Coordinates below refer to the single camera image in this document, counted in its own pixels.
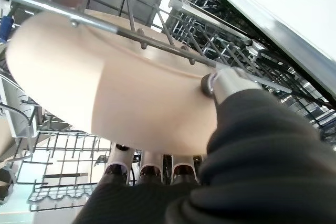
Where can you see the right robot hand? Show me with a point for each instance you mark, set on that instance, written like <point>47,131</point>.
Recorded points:
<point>262,169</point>

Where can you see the beige round plate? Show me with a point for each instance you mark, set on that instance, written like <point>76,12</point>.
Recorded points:
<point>78,82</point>

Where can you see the dishwasher door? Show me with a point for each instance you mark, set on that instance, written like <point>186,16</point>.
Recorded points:
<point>288,36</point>

